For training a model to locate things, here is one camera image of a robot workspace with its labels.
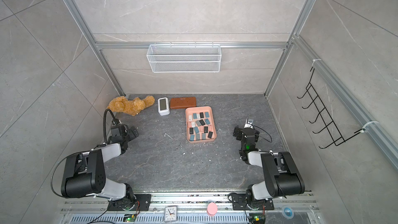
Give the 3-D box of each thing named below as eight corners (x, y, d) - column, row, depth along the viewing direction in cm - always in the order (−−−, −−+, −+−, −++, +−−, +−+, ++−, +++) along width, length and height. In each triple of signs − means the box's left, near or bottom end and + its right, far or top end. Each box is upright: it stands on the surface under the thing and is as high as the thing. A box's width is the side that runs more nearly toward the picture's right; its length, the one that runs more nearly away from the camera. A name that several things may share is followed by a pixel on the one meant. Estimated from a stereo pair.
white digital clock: (159, 116, 109) (158, 112, 106) (159, 102, 118) (157, 98, 114) (170, 114, 110) (169, 110, 107) (168, 100, 119) (167, 96, 115)
